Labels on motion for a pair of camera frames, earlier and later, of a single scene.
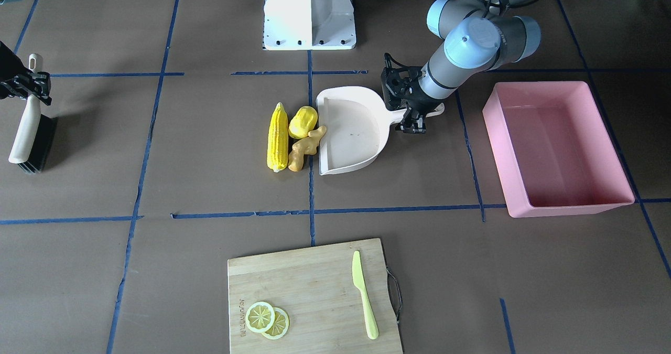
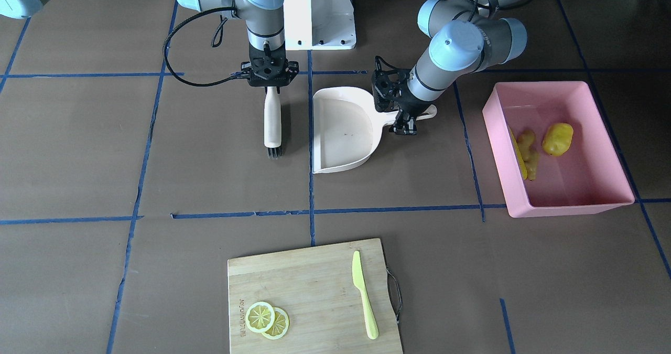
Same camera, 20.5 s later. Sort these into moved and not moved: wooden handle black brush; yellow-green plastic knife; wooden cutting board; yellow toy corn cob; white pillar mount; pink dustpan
Moved: yellow toy corn cob; wooden handle black brush
Not moved: pink dustpan; yellow-green plastic knife; wooden cutting board; white pillar mount
